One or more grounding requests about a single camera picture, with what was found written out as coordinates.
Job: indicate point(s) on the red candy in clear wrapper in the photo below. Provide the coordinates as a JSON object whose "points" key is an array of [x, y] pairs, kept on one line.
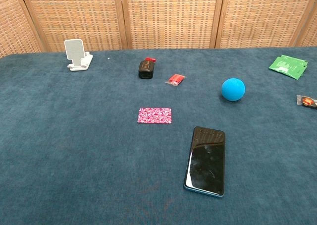
{"points": [[175, 79]]}

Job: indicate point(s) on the black-screen smartphone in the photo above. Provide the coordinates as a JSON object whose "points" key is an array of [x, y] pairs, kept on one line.
{"points": [[205, 160]]}

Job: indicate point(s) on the blue carpet table cover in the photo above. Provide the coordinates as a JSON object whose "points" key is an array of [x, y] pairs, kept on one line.
{"points": [[74, 160]]}

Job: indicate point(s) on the black bottle with red cap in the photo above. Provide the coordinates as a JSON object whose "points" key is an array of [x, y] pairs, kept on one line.
{"points": [[146, 69]]}

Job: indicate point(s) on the green foil packet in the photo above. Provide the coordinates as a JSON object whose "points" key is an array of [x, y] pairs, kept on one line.
{"points": [[287, 66]]}

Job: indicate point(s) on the woven rattan screen panel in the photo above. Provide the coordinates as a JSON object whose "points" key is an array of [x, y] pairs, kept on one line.
{"points": [[262, 16], [310, 36], [74, 16], [12, 24], [171, 16]]}

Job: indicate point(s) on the pink patterned card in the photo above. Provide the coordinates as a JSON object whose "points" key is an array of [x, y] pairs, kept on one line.
{"points": [[154, 115]]}

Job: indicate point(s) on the white folding phone stand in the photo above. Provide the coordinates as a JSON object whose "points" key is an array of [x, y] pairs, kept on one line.
{"points": [[74, 49]]}

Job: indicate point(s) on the small clear snack wrapper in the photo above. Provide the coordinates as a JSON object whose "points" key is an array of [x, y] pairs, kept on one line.
{"points": [[308, 101]]}

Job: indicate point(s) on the blue ball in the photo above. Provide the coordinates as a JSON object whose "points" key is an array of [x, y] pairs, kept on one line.
{"points": [[233, 89]]}

